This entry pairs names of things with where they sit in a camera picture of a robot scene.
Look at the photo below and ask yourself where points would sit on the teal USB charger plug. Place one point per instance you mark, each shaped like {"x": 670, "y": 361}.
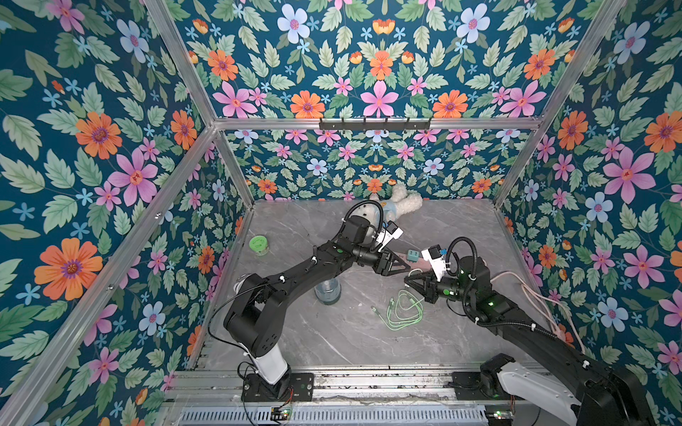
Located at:
{"x": 413, "y": 256}

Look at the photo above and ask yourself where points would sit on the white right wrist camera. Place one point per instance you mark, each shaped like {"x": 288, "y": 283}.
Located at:
{"x": 436, "y": 259}

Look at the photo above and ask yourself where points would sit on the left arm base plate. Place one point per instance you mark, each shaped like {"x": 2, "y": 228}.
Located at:
{"x": 294, "y": 387}

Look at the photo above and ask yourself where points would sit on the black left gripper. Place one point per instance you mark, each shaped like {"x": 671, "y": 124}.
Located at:
{"x": 396, "y": 262}

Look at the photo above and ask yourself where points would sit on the black wall hook rail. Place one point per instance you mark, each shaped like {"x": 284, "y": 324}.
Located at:
{"x": 375, "y": 124}

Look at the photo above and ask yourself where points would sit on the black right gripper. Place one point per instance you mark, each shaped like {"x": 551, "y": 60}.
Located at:
{"x": 428, "y": 287}

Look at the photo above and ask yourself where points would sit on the white teddy bear toy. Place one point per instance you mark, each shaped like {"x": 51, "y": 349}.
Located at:
{"x": 401, "y": 202}

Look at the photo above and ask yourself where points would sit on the pink power strip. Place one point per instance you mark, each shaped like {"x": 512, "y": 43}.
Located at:
{"x": 422, "y": 264}

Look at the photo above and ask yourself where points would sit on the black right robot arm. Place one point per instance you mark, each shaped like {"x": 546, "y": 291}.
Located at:
{"x": 577, "y": 389}

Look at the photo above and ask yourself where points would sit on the white alarm clock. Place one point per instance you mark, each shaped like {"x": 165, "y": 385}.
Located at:
{"x": 239, "y": 284}

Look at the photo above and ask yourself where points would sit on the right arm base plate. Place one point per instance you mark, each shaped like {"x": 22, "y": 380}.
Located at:
{"x": 474, "y": 384}

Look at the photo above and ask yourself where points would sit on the green round container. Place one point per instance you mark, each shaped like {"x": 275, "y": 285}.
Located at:
{"x": 259, "y": 245}

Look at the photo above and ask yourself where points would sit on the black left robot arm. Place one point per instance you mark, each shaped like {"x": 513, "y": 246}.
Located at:
{"x": 256, "y": 317}

